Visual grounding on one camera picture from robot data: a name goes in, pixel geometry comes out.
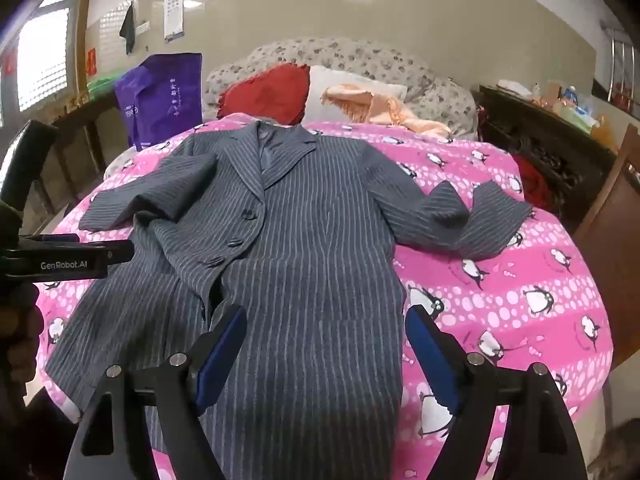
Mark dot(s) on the red cloth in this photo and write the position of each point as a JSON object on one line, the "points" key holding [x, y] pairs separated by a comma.
{"points": [[532, 182]]}

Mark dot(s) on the dark wooden side table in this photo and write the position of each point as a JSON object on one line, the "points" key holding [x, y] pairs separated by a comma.
{"points": [[75, 160]]}

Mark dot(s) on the bright lattice window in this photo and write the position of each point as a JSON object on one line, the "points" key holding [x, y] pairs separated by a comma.
{"points": [[42, 60]]}

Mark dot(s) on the eye chart poster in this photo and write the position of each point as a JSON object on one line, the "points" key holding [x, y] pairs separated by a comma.
{"points": [[174, 10]]}

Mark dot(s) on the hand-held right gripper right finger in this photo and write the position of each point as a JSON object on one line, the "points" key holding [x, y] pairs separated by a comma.
{"points": [[432, 355]]}

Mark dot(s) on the brown fuzzy mat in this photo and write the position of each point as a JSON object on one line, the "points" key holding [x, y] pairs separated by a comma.
{"points": [[617, 455]]}

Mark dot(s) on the blue and white packet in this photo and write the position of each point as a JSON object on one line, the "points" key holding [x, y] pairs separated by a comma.
{"points": [[571, 97]]}

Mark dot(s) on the metal rack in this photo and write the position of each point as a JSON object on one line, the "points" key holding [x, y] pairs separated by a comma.
{"points": [[620, 70]]}

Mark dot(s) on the purple shopping bag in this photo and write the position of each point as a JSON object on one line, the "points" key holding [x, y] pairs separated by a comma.
{"points": [[160, 100]]}

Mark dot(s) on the brown wooden chair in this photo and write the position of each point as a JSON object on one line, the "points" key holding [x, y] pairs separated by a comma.
{"points": [[615, 220]]}

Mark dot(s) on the red heart-shaped pillow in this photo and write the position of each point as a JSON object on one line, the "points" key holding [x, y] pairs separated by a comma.
{"points": [[265, 92]]}

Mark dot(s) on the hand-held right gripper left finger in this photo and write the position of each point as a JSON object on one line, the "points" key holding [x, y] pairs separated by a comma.
{"points": [[220, 360]]}

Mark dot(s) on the white pillow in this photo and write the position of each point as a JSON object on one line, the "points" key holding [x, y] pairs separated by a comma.
{"points": [[320, 95]]}

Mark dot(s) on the white tissue pack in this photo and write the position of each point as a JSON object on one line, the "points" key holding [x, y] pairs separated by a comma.
{"points": [[515, 88]]}

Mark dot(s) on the person's left forearm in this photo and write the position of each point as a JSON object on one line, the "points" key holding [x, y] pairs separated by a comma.
{"points": [[30, 435]]}

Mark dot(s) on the grey pinstriped coat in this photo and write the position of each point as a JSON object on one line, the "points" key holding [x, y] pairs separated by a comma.
{"points": [[300, 260]]}

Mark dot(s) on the pink penguin blanket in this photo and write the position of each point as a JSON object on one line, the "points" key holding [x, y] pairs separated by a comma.
{"points": [[500, 310]]}

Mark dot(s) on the person's left hand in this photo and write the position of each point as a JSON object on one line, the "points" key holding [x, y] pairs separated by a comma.
{"points": [[20, 335]]}

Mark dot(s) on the small lattice window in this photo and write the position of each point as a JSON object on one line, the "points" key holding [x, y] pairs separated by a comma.
{"points": [[107, 45]]}

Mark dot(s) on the dark hanging cloth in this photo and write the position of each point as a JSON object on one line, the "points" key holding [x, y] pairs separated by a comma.
{"points": [[128, 27]]}

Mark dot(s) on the dark carved wooden cabinet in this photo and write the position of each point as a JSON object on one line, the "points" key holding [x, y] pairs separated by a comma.
{"points": [[550, 160]]}

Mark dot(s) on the peach fringed scarf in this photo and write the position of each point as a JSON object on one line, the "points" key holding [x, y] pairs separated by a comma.
{"points": [[380, 105]]}

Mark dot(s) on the red wall sign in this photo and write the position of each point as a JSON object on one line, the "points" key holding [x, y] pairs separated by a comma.
{"points": [[91, 61]]}

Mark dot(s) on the orange bottle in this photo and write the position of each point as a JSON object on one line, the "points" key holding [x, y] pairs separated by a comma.
{"points": [[603, 132]]}

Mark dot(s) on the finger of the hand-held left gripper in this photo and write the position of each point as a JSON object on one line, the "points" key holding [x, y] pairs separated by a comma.
{"points": [[120, 251], [60, 237]]}

